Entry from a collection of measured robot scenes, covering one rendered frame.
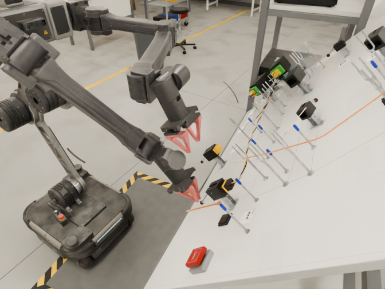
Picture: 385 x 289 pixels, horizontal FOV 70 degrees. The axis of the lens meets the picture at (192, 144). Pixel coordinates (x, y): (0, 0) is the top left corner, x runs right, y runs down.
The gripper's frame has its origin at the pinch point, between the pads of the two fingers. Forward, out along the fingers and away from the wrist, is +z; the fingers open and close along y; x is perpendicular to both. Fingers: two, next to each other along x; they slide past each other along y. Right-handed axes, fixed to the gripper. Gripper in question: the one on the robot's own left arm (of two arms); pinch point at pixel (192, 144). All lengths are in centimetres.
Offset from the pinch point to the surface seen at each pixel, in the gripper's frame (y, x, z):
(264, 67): 101, 17, 18
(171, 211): 52, 103, 98
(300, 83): 59, -13, 13
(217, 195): -2.1, -2.2, 17.1
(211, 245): -14.6, -3.7, 23.6
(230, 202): -1.0, -4.2, 21.1
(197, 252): -19.6, -3.8, 19.9
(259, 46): 96, 15, 4
